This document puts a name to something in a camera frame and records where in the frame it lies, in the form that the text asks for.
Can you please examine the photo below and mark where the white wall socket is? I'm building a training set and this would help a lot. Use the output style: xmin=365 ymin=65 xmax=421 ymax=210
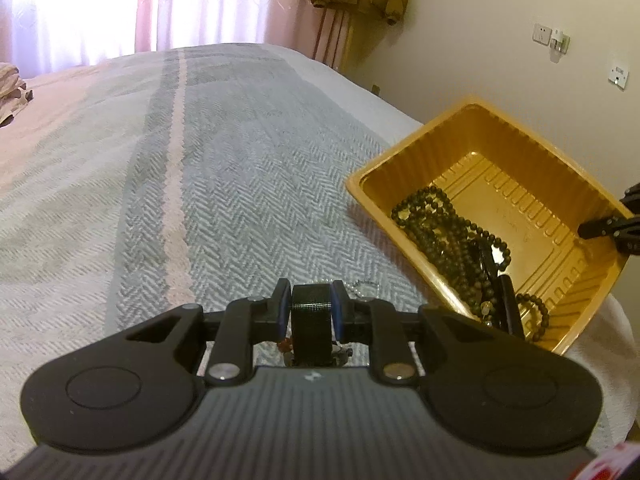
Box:
xmin=608 ymin=61 xmax=629 ymax=90
xmin=532 ymin=24 xmax=570 ymax=54

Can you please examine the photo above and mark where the yellow plastic tray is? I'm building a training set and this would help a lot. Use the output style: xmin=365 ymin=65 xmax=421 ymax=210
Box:
xmin=346 ymin=99 xmax=633 ymax=354

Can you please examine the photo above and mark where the pink curtain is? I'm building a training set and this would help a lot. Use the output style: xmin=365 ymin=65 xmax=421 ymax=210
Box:
xmin=1 ymin=0 xmax=321 ymax=77

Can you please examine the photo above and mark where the dark long bead necklace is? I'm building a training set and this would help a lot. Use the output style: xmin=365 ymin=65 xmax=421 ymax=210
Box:
xmin=390 ymin=185 xmax=513 ymax=311

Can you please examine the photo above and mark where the brown bead necklace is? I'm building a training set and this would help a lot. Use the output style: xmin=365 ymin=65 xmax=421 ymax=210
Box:
xmin=514 ymin=291 xmax=551 ymax=344

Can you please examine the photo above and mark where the grey herringbone bed blanket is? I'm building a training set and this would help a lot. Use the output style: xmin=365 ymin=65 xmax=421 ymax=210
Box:
xmin=1 ymin=44 xmax=639 ymax=479

